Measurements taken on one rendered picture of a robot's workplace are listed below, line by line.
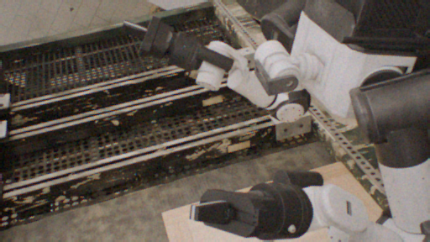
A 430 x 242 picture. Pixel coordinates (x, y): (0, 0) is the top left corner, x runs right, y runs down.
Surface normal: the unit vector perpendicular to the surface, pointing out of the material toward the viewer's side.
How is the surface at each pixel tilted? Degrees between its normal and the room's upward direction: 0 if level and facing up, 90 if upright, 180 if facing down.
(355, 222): 94
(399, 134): 68
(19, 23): 90
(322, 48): 23
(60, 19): 90
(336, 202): 94
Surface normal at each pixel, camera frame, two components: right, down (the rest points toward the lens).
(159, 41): 0.37, -0.46
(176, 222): -0.13, -0.82
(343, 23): -0.96, 0.02
